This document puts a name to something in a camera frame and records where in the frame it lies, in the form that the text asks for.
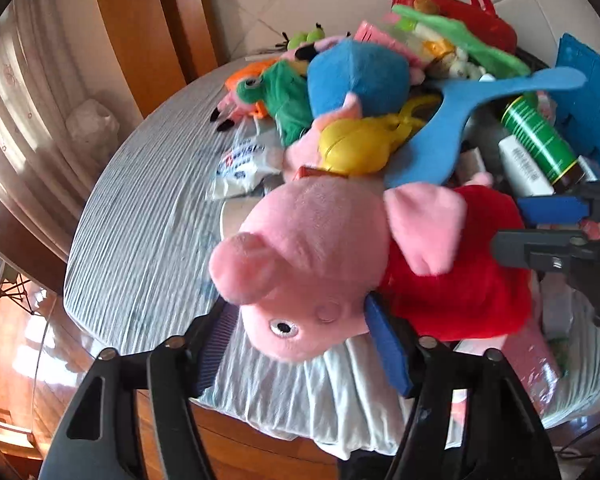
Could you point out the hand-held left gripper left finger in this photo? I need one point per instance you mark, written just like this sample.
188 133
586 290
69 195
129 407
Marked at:
214 347

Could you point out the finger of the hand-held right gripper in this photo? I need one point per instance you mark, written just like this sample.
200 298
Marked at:
550 209
530 247

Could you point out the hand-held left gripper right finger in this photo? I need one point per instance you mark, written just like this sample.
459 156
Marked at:
386 342

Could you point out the pink pig plush red dress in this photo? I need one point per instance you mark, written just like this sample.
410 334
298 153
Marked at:
305 230

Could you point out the wooden desktop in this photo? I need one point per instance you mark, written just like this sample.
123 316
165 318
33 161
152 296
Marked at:
55 370

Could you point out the green label brown bottle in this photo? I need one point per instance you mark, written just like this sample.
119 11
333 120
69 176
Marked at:
540 140

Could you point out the pink plastic packet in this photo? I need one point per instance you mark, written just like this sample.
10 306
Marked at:
530 365

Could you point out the blue plastic crate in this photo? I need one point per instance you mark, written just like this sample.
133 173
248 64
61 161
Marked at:
590 90

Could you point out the blue flocked hanger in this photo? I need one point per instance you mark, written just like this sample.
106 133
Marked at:
430 135

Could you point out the grey striped tablecloth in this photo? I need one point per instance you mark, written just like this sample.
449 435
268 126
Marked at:
145 210

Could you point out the green fabric piece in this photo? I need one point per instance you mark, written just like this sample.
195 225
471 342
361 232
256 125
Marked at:
480 55

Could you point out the white plush toy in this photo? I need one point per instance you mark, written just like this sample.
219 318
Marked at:
457 65

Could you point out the white tissue packet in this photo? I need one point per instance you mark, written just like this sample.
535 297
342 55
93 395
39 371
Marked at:
240 165

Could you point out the red hard case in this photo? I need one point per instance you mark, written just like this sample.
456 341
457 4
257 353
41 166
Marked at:
480 25

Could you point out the yellow snowball clip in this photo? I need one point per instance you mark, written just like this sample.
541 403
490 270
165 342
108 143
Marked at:
355 145

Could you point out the black metal rack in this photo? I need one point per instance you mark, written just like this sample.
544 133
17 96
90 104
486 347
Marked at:
10 285

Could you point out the pink plush toy black feet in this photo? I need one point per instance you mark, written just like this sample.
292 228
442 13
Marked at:
227 110

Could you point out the pink pig plush blue body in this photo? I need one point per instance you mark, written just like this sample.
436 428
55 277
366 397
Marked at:
355 70

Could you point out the pink box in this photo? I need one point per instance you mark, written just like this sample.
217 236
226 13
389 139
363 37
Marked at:
375 35

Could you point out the white plastic bag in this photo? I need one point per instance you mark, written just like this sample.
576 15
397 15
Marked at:
92 122

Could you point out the green frog plush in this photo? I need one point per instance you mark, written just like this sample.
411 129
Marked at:
285 95

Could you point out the green bird plush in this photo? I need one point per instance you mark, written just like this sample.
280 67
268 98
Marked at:
305 37

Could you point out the beige curtain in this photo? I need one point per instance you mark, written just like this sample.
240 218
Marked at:
30 85

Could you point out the wooden door frame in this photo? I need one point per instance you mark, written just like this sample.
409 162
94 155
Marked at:
140 25

